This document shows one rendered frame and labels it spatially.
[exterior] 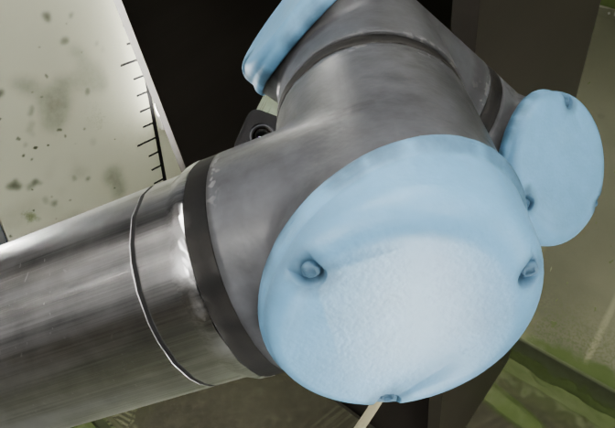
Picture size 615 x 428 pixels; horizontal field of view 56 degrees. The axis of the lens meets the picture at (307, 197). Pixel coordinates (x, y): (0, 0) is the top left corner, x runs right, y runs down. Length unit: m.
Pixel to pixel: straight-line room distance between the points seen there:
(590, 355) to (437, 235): 1.96
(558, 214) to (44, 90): 1.35
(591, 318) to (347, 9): 1.87
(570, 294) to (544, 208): 1.76
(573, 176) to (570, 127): 0.03
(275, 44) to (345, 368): 0.16
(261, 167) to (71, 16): 1.36
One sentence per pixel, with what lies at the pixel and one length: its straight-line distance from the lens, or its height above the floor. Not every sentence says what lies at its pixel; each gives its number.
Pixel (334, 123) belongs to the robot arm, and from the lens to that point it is 0.20.
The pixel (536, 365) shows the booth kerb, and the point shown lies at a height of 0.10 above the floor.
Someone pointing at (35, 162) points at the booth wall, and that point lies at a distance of 1.60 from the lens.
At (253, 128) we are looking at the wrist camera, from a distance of 0.50.
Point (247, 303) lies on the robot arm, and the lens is 0.19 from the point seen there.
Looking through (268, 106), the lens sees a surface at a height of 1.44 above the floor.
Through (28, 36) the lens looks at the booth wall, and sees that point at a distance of 1.50.
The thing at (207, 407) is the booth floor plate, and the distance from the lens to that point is 2.03.
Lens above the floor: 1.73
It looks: 37 degrees down
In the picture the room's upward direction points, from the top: straight up
